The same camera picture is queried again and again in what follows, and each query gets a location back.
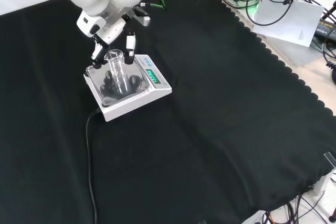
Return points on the small clear glass beaker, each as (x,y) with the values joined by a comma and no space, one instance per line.
(118,74)

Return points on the clear cloth clip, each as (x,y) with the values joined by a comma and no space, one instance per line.
(330,159)

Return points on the white electronic balance steel pan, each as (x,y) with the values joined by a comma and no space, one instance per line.
(147,98)

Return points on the white paper sheet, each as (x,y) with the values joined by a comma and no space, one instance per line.
(294,22)

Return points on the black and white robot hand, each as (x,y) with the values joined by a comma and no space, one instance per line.
(102,28)

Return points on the black bench cloth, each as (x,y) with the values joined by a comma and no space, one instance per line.
(210,108)

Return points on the black power adapter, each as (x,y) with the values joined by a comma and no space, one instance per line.
(325,28)

